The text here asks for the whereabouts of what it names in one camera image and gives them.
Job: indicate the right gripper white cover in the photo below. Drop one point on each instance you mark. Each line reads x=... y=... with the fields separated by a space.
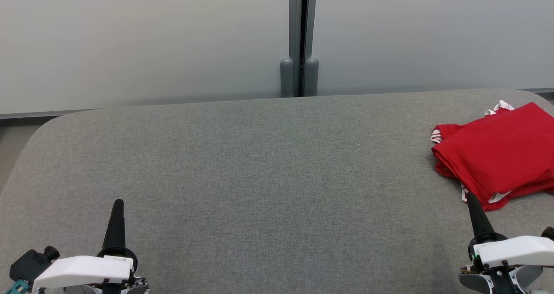
x=510 y=250

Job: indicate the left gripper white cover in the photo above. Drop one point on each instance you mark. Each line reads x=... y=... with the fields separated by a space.
x=78 y=270

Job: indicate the red Bulls jersey white sleeves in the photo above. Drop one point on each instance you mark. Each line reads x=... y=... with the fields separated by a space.
x=497 y=151

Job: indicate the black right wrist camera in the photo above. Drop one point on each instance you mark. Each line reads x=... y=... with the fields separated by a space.
x=549 y=232

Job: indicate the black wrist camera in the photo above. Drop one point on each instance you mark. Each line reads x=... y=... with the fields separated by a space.
x=30 y=266
x=549 y=232

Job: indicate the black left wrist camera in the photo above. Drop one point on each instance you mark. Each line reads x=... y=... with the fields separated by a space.
x=30 y=266

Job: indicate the grey partition double post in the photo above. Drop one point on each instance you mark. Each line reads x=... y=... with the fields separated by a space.
x=295 y=25

